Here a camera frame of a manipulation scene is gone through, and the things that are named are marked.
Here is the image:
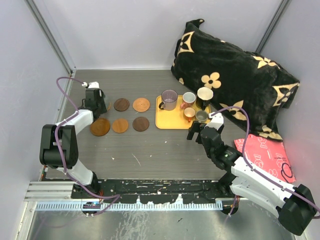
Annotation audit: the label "grey mug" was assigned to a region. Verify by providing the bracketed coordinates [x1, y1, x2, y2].
[101, 90, 111, 111]

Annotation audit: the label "small orange cup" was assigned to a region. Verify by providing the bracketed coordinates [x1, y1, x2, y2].
[183, 107, 196, 123]

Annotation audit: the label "dark brown wooden coaster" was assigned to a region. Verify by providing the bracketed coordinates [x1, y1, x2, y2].
[113, 98, 130, 112]

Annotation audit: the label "grooved wooden coaster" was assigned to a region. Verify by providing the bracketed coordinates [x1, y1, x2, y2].
[89, 117, 111, 137]

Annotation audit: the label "pink mug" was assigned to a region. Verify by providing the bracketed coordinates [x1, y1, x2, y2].
[180, 92, 197, 110]

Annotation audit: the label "black cup cream inside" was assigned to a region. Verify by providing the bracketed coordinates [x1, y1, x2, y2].
[195, 87, 214, 111]

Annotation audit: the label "orange wooden coaster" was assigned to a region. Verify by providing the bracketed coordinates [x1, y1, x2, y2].
[112, 118, 129, 134]

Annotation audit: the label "purple transparent cup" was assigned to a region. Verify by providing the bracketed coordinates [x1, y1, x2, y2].
[158, 89, 178, 111]

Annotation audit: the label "light woven coaster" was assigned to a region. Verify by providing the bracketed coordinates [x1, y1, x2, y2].
[132, 97, 150, 113]

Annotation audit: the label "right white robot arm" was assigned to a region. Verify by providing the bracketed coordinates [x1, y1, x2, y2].
[187, 114, 320, 236]

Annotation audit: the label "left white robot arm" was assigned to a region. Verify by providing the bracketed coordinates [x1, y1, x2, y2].
[39, 81, 109, 198]

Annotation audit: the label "small grey cup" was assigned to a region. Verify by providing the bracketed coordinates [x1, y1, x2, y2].
[195, 110, 208, 123]

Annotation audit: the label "yellow tray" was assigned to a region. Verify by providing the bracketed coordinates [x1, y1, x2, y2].
[155, 94, 213, 131]

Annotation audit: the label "red patterned bag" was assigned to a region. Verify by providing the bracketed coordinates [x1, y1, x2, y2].
[233, 134, 296, 184]

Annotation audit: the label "black floral pillow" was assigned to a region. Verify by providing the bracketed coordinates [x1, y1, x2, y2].
[171, 18, 300, 142]

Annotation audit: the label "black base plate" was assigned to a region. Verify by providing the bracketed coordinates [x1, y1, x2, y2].
[70, 178, 241, 205]

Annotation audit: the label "white cable duct rail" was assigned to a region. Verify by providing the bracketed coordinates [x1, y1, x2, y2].
[35, 200, 223, 212]

